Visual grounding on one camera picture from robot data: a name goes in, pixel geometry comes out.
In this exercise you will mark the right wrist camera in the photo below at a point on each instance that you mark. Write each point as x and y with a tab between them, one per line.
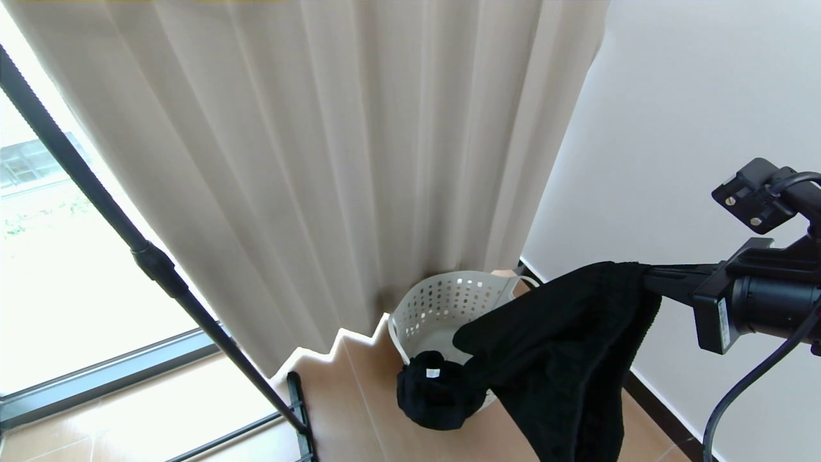
750	196

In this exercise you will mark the beige curtain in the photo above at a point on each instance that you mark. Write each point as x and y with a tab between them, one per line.
353	160

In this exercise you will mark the black clothes rack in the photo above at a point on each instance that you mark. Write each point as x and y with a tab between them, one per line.
154	262

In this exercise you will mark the white laundry basket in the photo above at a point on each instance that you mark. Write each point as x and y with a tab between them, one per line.
436	301

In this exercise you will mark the black garment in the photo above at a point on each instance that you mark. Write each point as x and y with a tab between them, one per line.
436	398

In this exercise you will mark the black knitted shorts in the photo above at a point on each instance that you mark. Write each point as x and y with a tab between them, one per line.
564	359

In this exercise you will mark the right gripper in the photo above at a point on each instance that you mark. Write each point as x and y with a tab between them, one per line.
770	308

